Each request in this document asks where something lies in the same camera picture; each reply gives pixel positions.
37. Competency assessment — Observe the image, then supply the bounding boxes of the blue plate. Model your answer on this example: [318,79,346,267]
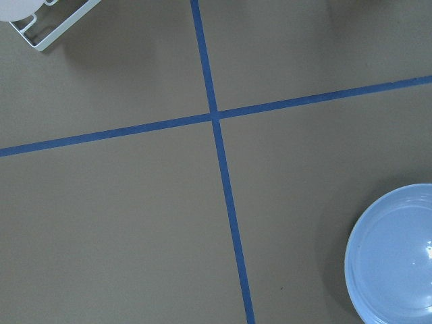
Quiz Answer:
[344,184,431,323]

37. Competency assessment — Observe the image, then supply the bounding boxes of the white wire cup rack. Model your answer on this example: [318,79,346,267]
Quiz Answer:
[9,0,101,52]

